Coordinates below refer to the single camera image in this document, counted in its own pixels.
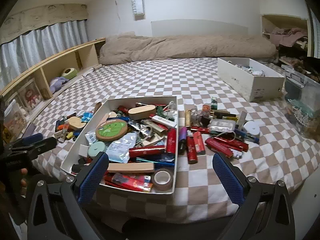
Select white shoe box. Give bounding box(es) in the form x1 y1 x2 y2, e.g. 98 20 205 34
217 57 285 102

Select long wooden block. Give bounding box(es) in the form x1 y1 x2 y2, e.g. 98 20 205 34
107 163 155 173

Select purple notebook on bed edge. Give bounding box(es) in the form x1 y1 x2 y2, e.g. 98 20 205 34
22 122 36 138

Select checkered brown white bedsheet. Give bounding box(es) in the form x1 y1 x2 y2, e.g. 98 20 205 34
34 58 319 223

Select purple vape pen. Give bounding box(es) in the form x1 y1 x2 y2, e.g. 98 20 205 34
178 127 188 154

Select white wall hanging sign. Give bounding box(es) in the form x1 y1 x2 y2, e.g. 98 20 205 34
131 0 145 21

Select orange rectangular lighter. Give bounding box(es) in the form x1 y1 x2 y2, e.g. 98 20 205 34
57 124 69 131

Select grey window curtain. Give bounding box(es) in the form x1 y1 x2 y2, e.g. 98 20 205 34
1 20 88 89

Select red Lamborghini lighter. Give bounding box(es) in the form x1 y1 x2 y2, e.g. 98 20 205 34
193 131 206 155

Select clear display box figurines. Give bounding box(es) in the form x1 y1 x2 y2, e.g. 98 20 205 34
4 99 27 139

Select clear plastic cassette case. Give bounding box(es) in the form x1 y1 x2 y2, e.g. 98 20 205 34
208 119 236 132

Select green patterned lighter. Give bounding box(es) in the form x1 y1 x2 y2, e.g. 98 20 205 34
211 97 217 110

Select roll of brown tape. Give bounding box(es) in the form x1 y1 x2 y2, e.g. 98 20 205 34
151 168 174 191

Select white J-King lighter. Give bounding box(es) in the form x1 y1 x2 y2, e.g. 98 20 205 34
229 148 242 159

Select mint green round tape measure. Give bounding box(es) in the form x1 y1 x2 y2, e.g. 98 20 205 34
87 141 106 159

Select framed doll picture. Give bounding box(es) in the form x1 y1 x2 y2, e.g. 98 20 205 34
18 78 42 111

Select long red slim box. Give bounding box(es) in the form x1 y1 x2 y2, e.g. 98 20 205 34
213 137 249 152

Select large round wooden block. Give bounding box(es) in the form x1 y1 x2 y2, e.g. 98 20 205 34
67 116 86 131

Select white cardboard clutter tray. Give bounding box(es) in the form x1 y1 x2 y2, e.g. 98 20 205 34
61 96 178 195

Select wooden headboard shelf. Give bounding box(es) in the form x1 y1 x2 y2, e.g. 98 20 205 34
1 38 106 109

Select round cork green coaster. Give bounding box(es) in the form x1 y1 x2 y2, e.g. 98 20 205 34
95 119 127 141

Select clear plastic storage bin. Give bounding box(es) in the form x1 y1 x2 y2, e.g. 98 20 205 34
282 65 319 139

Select blue plastic packet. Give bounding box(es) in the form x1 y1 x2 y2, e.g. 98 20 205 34
81 112 94 123

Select gold cylinder lighter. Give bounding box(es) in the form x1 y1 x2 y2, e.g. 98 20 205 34
185 109 191 127

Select dark red lighter in tray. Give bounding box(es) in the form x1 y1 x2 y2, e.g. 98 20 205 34
129 145 166 158

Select green white plush toy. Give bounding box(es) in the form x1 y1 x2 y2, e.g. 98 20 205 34
61 67 78 80

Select white round tape measure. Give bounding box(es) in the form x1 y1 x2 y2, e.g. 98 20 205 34
243 121 260 137

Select blue clear pen lighter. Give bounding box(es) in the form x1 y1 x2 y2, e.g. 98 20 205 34
234 128 260 144

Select beige quilted duvet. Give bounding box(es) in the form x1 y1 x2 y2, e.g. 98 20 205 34
99 34 278 66

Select purple plush toy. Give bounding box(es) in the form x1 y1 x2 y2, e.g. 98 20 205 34
49 76 69 93

